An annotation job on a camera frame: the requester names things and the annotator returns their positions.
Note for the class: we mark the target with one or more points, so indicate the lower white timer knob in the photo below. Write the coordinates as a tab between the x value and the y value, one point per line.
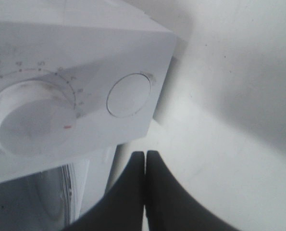
35	117

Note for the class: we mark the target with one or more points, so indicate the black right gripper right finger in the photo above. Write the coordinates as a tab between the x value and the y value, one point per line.
169	207

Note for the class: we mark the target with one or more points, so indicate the white microwave oven body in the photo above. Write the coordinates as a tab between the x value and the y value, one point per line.
83	47

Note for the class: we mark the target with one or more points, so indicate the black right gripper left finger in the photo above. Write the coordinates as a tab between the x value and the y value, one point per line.
121	208

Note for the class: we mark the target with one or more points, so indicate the round white door button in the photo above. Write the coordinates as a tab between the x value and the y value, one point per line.
128	95

